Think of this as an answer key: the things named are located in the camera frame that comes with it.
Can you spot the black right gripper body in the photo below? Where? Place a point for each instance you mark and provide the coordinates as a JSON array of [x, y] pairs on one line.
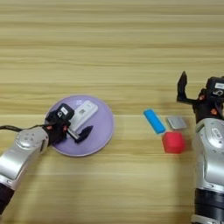
[[208, 108]]

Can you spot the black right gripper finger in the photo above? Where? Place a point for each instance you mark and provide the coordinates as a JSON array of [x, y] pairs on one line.
[[182, 87]]

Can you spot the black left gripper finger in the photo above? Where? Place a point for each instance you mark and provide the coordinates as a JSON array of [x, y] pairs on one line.
[[84, 134]]

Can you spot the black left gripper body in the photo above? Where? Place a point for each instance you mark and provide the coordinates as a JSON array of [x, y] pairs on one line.
[[57, 131]]

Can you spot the purple round plate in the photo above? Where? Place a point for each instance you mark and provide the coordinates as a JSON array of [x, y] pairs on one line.
[[100, 131]]

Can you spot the white rectangular plastic device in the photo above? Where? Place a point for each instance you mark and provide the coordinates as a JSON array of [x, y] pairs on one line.
[[84, 110]]

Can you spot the red cube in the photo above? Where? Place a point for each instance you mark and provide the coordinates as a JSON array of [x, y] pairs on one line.
[[173, 143]]

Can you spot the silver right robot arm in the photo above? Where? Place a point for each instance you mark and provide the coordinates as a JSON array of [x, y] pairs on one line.
[[210, 151]]

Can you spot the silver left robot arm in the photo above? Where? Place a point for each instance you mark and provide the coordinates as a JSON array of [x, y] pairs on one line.
[[20, 154]]

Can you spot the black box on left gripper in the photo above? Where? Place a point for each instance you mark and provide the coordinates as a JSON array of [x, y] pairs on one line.
[[64, 112]]

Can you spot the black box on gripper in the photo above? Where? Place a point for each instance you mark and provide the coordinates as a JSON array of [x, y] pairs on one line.
[[64, 112], [215, 86]]

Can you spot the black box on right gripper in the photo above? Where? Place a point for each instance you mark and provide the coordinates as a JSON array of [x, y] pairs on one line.
[[215, 86]]

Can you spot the grey square tile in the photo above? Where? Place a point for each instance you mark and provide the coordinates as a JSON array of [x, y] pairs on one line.
[[176, 122]]

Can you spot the blue rectangular block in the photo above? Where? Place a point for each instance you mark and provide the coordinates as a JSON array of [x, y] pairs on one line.
[[154, 121]]

